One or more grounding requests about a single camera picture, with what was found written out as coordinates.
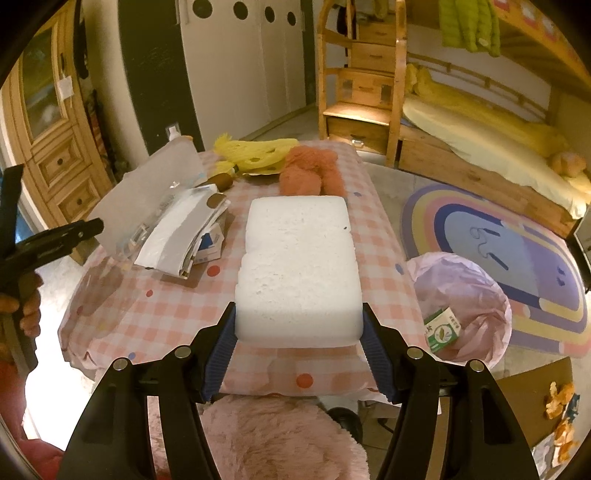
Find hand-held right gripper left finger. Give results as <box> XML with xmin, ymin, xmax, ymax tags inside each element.
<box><xmin>55</xmin><ymin>301</ymin><xmax>239</xmax><ymax>480</ymax></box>

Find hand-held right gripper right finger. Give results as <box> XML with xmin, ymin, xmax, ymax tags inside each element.
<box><xmin>361</xmin><ymin>302</ymin><xmax>541</xmax><ymax>480</ymax></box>

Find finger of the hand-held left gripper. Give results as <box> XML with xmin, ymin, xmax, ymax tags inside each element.
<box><xmin>9</xmin><ymin>219</ymin><xmax>105</xmax><ymax>271</ymax></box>
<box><xmin>0</xmin><ymin>165</ymin><xmax>24</xmax><ymax>259</ymax></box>

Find bin with pink bag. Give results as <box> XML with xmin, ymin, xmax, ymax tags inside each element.
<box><xmin>406</xmin><ymin>251</ymin><xmax>513</xmax><ymax>370</ymax></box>

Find white foam block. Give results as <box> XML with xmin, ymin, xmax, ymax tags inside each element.
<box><xmin>234</xmin><ymin>195</ymin><xmax>363</xmax><ymax>349</ymax></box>

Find orange foam net sleeve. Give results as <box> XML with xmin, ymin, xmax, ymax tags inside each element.
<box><xmin>278</xmin><ymin>145</ymin><xmax>347</xmax><ymax>197</ymax></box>

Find yellow foam net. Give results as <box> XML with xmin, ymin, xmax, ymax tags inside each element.
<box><xmin>212</xmin><ymin>133</ymin><xmax>301</xmax><ymax>176</ymax></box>

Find person's left forearm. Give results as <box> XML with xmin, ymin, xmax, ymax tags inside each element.
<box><xmin>0</xmin><ymin>355</ymin><xmax>33</xmax><ymax>444</ymax></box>

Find person's left hand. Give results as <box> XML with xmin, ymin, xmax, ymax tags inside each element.
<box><xmin>0</xmin><ymin>272</ymin><xmax>43</xmax><ymax>337</ymax></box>

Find wooden cabinet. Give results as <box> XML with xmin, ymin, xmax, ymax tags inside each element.
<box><xmin>0</xmin><ymin>9</ymin><xmax>116</xmax><ymax>232</ymax></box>

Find green white carton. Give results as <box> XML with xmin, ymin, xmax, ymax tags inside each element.
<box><xmin>423</xmin><ymin>307</ymin><xmax>462</xmax><ymax>356</ymax></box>

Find pink checkered tablecloth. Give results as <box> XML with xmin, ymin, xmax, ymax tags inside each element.
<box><xmin>58</xmin><ymin>141</ymin><xmax>428</xmax><ymax>402</ymax></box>

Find pink fluffy stool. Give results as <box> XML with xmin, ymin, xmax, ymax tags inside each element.
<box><xmin>148</xmin><ymin>394</ymin><xmax>370</xmax><ymax>480</ymax></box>

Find white grey mailer bag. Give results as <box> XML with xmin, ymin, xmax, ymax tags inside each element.
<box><xmin>134</xmin><ymin>184</ymin><xmax>232</xmax><ymax>280</ymax></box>

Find blue white small box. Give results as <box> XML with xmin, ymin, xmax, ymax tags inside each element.
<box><xmin>193</xmin><ymin>222</ymin><xmax>227</xmax><ymax>265</ymax></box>

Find brown cylinder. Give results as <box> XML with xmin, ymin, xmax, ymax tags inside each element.
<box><xmin>203</xmin><ymin>173</ymin><xmax>235</xmax><ymax>192</ymax></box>

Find dark cloth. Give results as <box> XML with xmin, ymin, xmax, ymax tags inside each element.
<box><xmin>71</xmin><ymin>0</ymin><xmax>90</xmax><ymax>80</ymax></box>

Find rainbow rug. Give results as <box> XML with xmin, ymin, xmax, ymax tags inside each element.
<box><xmin>399</xmin><ymin>184</ymin><xmax>588</xmax><ymax>356</ymax></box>

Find white paper sheet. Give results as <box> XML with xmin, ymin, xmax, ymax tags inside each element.
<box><xmin>531</xmin><ymin>429</ymin><xmax>568</xmax><ymax>476</ymax></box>

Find wooden bunk bed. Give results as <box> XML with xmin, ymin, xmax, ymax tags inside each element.
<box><xmin>397</xmin><ymin>0</ymin><xmax>591</xmax><ymax>241</ymax></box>

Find white wardrobe with round holes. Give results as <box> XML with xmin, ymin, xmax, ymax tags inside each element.
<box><xmin>178</xmin><ymin>0</ymin><xmax>308</xmax><ymax>144</ymax></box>

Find wooden staircase drawers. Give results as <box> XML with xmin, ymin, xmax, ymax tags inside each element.
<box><xmin>316</xmin><ymin>0</ymin><xmax>409</xmax><ymax>167</ymax></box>

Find pale yellow mattress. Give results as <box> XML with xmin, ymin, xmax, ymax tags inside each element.
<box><xmin>402</xmin><ymin>97</ymin><xmax>591</xmax><ymax>220</ymax></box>

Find yellow pillow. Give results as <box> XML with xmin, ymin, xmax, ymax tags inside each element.
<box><xmin>566</xmin><ymin>170</ymin><xmax>591</xmax><ymax>195</ymax></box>

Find yellow blanket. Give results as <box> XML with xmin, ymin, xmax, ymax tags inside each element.
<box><xmin>405</xmin><ymin>62</ymin><xmax>571</xmax><ymax>158</ymax></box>

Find orange plush toy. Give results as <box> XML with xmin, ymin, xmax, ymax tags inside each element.
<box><xmin>549</xmin><ymin>151</ymin><xmax>586</xmax><ymax>178</ymax></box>

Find green puffer jacket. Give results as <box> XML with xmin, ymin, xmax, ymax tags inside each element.
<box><xmin>438</xmin><ymin>0</ymin><xmax>502</xmax><ymax>58</ymax></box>

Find black wall panel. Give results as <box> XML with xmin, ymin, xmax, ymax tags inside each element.
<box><xmin>117</xmin><ymin>0</ymin><xmax>204</xmax><ymax>158</ymax></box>

